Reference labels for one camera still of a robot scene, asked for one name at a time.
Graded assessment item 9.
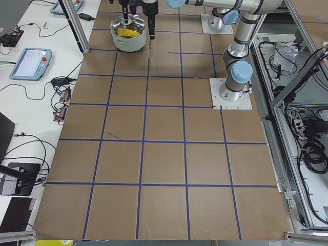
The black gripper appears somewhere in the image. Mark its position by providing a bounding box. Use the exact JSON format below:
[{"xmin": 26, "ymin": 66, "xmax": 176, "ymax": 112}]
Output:
[
  {"xmin": 142, "ymin": 0, "xmax": 158, "ymax": 39},
  {"xmin": 119, "ymin": 0, "xmax": 139, "ymax": 24}
]

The yellow corn cob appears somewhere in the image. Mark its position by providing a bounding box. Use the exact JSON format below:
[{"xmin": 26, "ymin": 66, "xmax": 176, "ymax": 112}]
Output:
[{"xmin": 117, "ymin": 28, "xmax": 140, "ymax": 38}]

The pale green cooking pot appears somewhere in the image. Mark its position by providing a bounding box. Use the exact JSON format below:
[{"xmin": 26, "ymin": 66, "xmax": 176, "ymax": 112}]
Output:
[{"xmin": 111, "ymin": 30, "xmax": 147, "ymax": 52}]

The black power adapter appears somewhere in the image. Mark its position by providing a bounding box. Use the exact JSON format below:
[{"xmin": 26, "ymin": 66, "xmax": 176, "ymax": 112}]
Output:
[{"xmin": 78, "ymin": 13, "xmax": 95, "ymax": 21}]

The blue teach pendant far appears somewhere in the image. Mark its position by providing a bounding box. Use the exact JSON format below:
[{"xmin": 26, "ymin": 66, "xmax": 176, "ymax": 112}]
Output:
[{"xmin": 50, "ymin": 0, "xmax": 86, "ymax": 15}]

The blue teach pendant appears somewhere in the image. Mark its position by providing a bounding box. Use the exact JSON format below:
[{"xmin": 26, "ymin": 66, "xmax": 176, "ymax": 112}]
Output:
[
  {"xmin": 50, "ymin": 0, "xmax": 86, "ymax": 15},
  {"xmin": 9, "ymin": 48, "xmax": 52, "ymax": 81}
]

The blue teach pendant near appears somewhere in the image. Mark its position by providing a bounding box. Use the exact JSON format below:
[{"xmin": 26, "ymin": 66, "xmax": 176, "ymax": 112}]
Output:
[{"xmin": 9, "ymin": 48, "xmax": 52, "ymax": 81}]

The black laptop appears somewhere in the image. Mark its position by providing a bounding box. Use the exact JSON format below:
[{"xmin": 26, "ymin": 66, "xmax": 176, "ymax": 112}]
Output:
[{"xmin": 0, "ymin": 113, "xmax": 15, "ymax": 162}]

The aluminium frame post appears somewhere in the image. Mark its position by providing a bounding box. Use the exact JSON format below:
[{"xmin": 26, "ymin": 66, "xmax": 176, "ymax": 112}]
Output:
[{"xmin": 58, "ymin": 0, "xmax": 90, "ymax": 54}]

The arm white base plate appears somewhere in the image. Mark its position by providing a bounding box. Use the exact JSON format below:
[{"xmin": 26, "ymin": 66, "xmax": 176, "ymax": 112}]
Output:
[
  {"xmin": 200, "ymin": 14, "xmax": 234, "ymax": 35},
  {"xmin": 210, "ymin": 78, "xmax": 253, "ymax": 111}
]

